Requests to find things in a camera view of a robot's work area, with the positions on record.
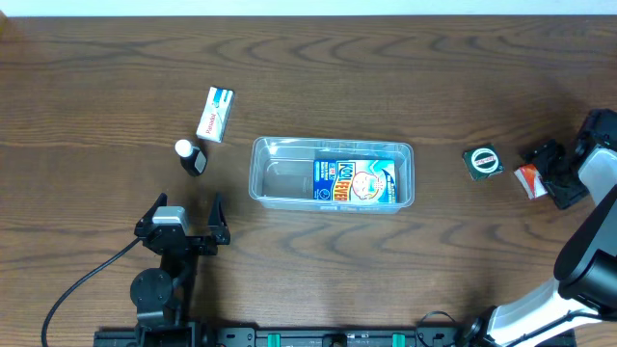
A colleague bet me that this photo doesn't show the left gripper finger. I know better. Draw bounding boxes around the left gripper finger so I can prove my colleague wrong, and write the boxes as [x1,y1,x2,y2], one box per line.
[139,193,168,225]
[208,193,228,236]

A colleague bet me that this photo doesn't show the red white packet box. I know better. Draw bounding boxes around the red white packet box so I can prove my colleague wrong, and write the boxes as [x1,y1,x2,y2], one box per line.
[514,164,548,200]

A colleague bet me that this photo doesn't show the dark bottle white cap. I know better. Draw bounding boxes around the dark bottle white cap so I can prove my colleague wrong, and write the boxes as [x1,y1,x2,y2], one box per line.
[174,139,207,176]

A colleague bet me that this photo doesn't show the green round-logo small box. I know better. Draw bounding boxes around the green round-logo small box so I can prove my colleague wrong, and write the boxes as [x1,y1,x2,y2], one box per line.
[463,144,504,181]

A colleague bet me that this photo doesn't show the blue Kool Fever box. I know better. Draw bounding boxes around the blue Kool Fever box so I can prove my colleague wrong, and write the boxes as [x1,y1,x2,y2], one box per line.
[313,159,397,203]

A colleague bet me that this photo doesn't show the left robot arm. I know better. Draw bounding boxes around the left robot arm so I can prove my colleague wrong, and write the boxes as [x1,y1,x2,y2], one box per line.
[130,193,230,346]

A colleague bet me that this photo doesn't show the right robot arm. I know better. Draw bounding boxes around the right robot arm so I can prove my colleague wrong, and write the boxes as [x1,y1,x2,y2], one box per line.
[457,109,616,347]

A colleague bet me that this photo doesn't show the clear plastic container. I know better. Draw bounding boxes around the clear plastic container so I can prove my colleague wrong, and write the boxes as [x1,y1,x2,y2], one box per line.
[249,137,416,214]

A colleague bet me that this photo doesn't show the white Panadol box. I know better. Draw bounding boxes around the white Panadol box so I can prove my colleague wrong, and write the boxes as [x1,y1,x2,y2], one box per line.
[196,87,235,143]

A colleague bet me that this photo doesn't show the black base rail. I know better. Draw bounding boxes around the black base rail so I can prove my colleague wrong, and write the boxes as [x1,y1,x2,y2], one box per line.
[93,325,578,347]

